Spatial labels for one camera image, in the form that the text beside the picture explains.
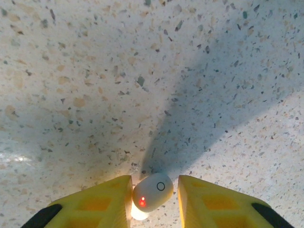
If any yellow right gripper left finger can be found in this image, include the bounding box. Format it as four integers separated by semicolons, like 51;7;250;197
20;175;133;228

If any pale earbud with circle mark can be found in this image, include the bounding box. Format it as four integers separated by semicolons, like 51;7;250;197
131;172;174;220

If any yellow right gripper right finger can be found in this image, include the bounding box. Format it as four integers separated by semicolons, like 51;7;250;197
177;175;295;228

